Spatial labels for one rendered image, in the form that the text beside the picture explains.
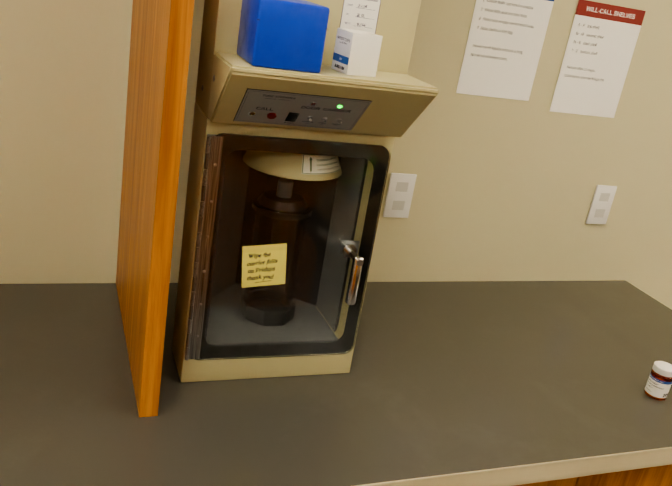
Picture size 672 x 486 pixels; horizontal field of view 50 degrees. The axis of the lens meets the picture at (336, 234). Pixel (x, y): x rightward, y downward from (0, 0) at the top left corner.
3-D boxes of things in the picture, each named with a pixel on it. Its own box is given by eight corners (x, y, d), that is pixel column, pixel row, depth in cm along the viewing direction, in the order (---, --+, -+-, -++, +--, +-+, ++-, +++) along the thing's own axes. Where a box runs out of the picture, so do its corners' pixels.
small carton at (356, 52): (330, 68, 108) (337, 27, 106) (359, 70, 111) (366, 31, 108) (346, 74, 104) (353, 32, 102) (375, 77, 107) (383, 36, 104)
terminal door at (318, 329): (187, 358, 123) (211, 132, 109) (351, 351, 134) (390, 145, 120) (188, 361, 122) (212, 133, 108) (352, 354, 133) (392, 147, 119)
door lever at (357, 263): (348, 292, 128) (334, 292, 127) (357, 243, 124) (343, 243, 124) (359, 306, 123) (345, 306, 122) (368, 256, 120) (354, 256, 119)
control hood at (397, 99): (205, 118, 108) (212, 51, 105) (397, 133, 120) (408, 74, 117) (221, 138, 98) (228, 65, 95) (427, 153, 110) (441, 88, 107)
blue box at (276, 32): (235, 54, 105) (242, -10, 102) (299, 61, 109) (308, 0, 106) (251, 66, 97) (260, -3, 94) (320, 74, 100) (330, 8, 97)
